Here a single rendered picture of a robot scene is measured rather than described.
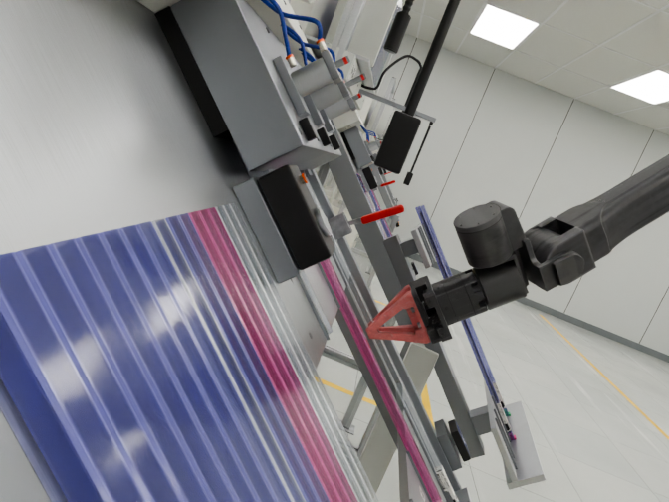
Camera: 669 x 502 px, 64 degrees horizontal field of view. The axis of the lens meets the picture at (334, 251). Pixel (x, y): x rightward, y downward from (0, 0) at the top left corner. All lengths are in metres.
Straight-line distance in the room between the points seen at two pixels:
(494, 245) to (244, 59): 0.37
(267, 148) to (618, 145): 8.47
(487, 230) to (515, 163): 7.74
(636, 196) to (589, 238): 0.08
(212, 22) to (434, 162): 7.81
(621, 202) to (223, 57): 0.52
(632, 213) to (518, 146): 7.65
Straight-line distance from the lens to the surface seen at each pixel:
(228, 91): 0.43
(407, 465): 0.62
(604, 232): 0.74
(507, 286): 0.69
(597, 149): 8.71
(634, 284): 9.11
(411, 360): 1.13
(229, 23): 0.43
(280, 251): 0.40
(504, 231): 0.66
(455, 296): 0.68
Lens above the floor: 1.13
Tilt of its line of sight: 10 degrees down
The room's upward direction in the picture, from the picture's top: 22 degrees clockwise
